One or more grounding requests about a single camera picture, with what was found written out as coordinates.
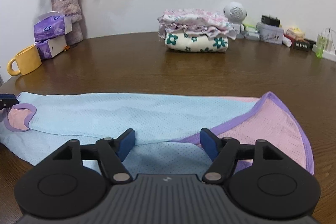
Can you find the pink blue mesh vest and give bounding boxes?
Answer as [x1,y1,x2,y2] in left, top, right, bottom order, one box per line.
[1,92,314,176]

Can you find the yellow ceramic mug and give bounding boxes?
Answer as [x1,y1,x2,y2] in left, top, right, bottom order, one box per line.
[7,45,42,76]

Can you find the lower purple tissue pack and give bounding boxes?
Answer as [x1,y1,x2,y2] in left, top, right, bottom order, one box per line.
[35,35,67,60]

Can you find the purple tissue pack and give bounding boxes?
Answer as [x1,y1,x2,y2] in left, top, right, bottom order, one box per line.
[35,35,67,60]
[34,11,72,42]

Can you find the upper purple tissue pack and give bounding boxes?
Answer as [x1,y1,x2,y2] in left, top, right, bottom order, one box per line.
[34,11,72,42]

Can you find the purple textured vase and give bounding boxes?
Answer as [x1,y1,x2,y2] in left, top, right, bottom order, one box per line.
[51,0,83,46]

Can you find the white power strip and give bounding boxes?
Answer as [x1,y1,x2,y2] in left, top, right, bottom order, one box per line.
[312,45,336,62]

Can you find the black red gift box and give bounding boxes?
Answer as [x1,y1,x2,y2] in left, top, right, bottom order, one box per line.
[284,34,316,52]

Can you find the white small tube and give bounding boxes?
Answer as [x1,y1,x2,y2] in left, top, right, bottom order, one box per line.
[282,36,292,47]

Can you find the green spray bottle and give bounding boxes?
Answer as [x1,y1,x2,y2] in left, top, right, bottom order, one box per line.
[315,35,327,59]

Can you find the white green small boxes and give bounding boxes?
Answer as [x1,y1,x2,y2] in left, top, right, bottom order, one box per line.
[243,24,260,41]

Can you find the black charger on tin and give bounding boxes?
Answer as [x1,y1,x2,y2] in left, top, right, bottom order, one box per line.
[261,15,280,27]

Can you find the folded green flower garment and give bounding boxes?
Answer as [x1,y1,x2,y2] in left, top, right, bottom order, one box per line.
[165,32,228,53]

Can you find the folded pink floral garment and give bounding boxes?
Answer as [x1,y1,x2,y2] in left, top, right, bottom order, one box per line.
[158,9,237,40]

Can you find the white astronaut speaker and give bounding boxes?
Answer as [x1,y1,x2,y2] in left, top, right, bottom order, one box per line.
[223,2,247,39]

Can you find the white cable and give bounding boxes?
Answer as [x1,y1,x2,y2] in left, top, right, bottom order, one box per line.
[321,27,336,55]

